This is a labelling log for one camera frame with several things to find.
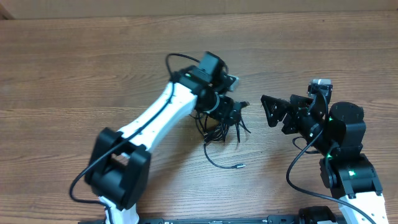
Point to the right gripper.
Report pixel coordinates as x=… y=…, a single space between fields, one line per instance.
x=295 y=112

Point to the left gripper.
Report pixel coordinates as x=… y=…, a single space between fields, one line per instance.
x=221 y=114

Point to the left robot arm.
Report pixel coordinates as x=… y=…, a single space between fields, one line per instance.
x=118 y=170

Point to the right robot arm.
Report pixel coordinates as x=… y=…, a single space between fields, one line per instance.
x=336 y=132

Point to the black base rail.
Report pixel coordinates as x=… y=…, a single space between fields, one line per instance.
x=305 y=215

